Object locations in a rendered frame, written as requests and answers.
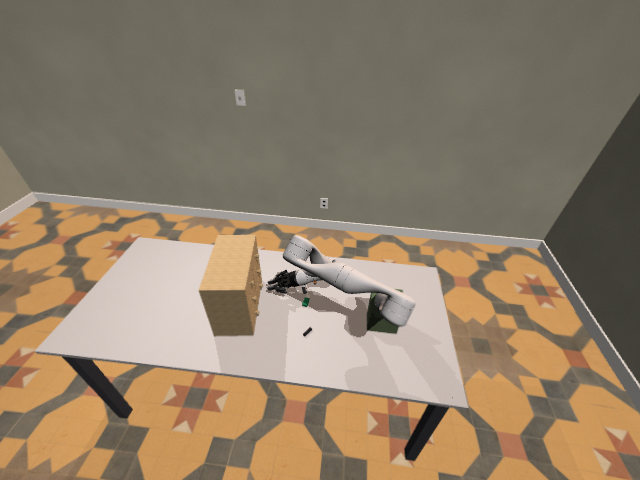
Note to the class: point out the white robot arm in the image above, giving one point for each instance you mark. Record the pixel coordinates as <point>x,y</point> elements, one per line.
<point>398,307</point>

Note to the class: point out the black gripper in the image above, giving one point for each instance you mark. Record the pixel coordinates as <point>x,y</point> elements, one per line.
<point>284,280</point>

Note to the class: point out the small wooden chest of drawers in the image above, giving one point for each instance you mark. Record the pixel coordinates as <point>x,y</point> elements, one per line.
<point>222,289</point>

